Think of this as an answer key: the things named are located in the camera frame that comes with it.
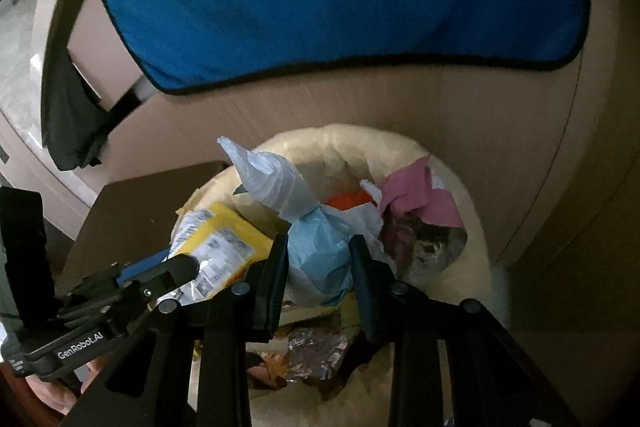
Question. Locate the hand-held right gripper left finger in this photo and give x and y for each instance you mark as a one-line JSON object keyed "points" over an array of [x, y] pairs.
{"points": [[272, 287]]}

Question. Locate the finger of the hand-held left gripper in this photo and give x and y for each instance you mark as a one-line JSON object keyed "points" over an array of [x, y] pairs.
{"points": [[142, 266], [165, 277]]}

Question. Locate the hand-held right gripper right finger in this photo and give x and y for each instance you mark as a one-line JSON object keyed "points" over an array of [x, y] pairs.
{"points": [[367, 297]]}

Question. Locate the white plastic wrapper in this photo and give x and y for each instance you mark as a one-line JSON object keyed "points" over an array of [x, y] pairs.
{"points": [[320, 252]]}

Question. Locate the yellow white snack packet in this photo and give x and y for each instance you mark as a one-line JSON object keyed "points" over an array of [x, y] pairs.
{"points": [[225, 232]]}

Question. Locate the person's left hand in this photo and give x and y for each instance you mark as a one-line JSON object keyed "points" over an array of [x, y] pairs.
{"points": [[55, 397]]}

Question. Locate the silver foil wrapper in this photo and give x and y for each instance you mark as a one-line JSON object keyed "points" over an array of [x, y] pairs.
{"points": [[315, 347], [430, 249]]}

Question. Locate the orange wrapper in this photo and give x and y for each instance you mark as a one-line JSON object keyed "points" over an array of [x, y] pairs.
{"points": [[350, 201]]}

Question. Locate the pink crumpled wrapper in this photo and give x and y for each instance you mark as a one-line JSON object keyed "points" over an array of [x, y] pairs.
{"points": [[420, 192]]}

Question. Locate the black hanging cloth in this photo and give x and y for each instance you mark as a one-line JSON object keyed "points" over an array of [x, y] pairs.
{"points": [[70, 127]]}

